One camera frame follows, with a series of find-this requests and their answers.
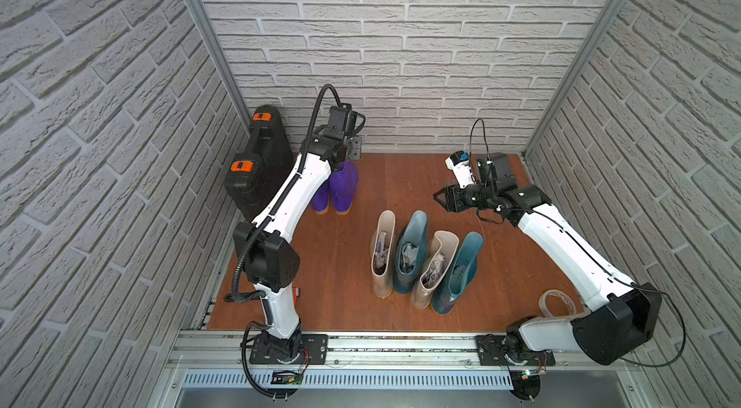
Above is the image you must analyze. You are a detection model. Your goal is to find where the purple rain boot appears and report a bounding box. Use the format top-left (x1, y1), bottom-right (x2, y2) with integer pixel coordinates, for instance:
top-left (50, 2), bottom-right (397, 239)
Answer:
top-left (311, 180), bottom-right (330, 214)
top-left (329, 160), bottom-right (359, 215)

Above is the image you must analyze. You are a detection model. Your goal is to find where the beige rain boot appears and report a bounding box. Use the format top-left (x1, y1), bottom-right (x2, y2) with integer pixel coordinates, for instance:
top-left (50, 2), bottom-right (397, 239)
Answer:
top-left (370, 210), bottom-right (396, 299)
top-left (411, 230), bottom-right (459, 310)

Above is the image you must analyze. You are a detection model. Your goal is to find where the teal rain boot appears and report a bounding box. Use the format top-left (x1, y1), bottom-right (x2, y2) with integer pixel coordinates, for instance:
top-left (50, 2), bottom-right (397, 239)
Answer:
top-left (431, 232), bottom-right (484, 315)
top-left (393, 210), bottom-right (428, 295)

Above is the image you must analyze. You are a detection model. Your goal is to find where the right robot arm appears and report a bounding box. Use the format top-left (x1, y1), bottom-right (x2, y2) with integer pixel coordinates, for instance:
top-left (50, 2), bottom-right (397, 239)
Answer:
top-left (433, 184), bottom-right (662, 366)

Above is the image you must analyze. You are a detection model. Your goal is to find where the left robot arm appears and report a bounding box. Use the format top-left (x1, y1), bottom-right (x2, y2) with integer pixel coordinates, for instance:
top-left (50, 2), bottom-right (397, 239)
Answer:
top-left (231, 137), bottom-right (362, 362)

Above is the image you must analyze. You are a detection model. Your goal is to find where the black tool case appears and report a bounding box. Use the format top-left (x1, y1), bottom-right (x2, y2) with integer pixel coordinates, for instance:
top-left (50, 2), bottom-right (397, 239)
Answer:
top-left (224, 105), bottom-right (294, 221)

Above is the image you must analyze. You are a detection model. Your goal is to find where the clear tape roll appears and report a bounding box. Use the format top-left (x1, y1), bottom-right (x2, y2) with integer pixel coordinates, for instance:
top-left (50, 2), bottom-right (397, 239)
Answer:
top-left (538, 289), bottom-right (579, 318)

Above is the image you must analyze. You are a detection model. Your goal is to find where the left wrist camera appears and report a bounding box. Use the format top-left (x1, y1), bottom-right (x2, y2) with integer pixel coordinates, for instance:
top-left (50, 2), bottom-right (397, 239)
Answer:
top-left (323, 103), bottom-right (366, 141)

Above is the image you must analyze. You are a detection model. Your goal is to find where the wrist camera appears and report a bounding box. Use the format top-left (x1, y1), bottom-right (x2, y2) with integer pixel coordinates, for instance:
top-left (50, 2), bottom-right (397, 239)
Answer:
top-left (323, 103), bottom-right (366, 141)
top-left (444, 149), bottom-right (516, 192)

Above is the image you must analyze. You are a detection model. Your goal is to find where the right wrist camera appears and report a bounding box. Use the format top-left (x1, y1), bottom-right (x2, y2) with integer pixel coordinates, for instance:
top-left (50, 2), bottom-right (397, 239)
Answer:
top-left (444, 149), bottom-right (516, 192)

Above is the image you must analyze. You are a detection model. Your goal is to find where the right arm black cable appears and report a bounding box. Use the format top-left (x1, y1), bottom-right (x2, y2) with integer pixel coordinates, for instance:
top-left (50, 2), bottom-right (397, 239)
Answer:
top-left (467, 117), bottom-right (687, 369)

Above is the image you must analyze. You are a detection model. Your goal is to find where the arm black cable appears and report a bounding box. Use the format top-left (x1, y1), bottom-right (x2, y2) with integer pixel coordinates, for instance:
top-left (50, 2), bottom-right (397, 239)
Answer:
top-left (467, 117), bottom-right (687, 369)
top-left (230, 83), bottom-right (343, 400)

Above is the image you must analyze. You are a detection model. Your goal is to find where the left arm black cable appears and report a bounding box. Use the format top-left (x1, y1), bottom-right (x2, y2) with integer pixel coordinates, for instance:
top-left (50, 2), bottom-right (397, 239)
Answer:
top-left (230, 83), bottom-right (343, 400)

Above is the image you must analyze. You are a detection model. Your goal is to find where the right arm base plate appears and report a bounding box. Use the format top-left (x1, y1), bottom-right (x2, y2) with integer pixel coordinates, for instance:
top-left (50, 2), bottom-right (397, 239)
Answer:
top-left (475, 334), bottom-right (556, 367)

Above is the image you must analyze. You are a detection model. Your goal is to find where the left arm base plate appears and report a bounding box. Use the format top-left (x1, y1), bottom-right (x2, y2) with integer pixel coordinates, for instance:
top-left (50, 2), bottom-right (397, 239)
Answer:
top-left (248, 332), bottom-right (328, 365)

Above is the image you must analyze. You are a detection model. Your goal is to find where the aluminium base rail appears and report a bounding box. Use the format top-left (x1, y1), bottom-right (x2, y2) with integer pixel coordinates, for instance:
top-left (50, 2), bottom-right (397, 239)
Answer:
top-left (165, 331), bottom-right (639, 373)

